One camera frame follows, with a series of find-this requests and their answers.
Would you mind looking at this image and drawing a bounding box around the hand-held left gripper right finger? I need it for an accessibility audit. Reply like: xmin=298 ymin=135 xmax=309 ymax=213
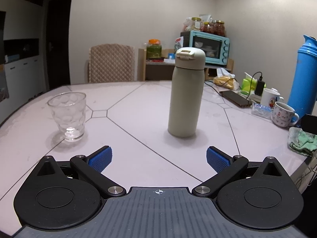
xmin=191 ymin=146 xmax=288 ymax=199

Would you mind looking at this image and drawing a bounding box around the white ceramic teapot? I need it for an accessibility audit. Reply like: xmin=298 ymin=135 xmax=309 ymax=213
xmin=175 ymin=47 xmax=206 ymax=70

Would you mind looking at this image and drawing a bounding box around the white and black cabinet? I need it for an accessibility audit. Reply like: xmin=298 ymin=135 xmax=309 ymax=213
xmin=0 ymin=0 xmax=48 ymax=106

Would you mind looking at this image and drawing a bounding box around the dark door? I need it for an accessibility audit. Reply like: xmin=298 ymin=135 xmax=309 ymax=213
xmin=46 ymin=0 xmax=73 ymax=91

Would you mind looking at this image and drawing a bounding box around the black charger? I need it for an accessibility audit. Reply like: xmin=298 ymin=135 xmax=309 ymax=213
xmin=255 ymin=79 xmax=266 ymax=96

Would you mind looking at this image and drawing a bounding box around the white printed mug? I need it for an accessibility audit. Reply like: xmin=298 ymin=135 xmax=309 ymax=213
xmin=261 ymin=88 xmax=284 ymax=110

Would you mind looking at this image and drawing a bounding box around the green cloth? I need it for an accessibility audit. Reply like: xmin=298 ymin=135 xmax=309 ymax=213
xmin=288 ymin=127 xmax=317 ymax=157

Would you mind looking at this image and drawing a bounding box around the green jar with orange lid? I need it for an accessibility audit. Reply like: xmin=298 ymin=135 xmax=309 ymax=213
xmin=146 ymin=39 xmax=163 ymax=60

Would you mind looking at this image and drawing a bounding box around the clear dimpled drinking glass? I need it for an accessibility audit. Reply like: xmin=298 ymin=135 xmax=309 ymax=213
xmin=47 ymin=92 xmax=87 ymax=142

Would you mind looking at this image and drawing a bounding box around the green tissue pack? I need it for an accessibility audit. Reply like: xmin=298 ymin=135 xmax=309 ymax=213
xmin=241 ymin=72 xmax=258 ymax=94

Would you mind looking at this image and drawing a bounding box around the blue thermos jug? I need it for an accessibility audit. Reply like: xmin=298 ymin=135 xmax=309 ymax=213
xmin=286 ymin=34 xmax=317 ymax=120

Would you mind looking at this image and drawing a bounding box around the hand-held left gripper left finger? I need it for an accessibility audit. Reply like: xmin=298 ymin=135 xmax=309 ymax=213
xmin=32 ymin=146 xmax=127 ymax=199

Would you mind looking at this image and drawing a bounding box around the beige insulated bottle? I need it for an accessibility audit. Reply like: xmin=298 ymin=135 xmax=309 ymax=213
xmin=168 ymin=66 xmax=205 ymax=138

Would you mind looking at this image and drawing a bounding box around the quilted beige chair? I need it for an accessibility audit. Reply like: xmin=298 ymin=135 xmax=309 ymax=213
xmin=88 ymin=44 xmax=136 ymax=83

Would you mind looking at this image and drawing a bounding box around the yellow-lidded glass jar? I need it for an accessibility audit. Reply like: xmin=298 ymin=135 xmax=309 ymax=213
xmin=190 ymin=17 xmax=202 ymax=32

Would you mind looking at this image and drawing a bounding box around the red and white carton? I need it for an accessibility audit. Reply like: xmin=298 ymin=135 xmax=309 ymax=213
xmin=173 ymin=36 xmax=184 ymax=53

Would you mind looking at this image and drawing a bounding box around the black smartphone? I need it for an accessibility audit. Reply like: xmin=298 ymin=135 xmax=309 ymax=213
xmin=220 ymin=90 xmax=252 ymax=108

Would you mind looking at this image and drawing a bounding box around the wooden shelf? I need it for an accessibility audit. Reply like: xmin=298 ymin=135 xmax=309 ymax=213
xmin=138 ymin=48 xmax=235 ymax=81

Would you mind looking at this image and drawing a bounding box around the yellow snack bag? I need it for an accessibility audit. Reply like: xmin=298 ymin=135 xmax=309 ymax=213
xmin=213 ymin=75 xmax=240 ymax=90

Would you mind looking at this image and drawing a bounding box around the teal toaster oven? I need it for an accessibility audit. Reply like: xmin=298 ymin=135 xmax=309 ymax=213
xmin=180 ymin=30 xmax=230 ymax=66

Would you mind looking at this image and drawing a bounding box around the black cable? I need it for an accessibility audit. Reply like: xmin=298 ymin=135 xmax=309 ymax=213
xmin=204 ymin=71 xmax=263 ymax=97

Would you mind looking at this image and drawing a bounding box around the patterned mug with blue handle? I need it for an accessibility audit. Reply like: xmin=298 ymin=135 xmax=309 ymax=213
xmin=271 ymin=101 xmax=300 ymax=129

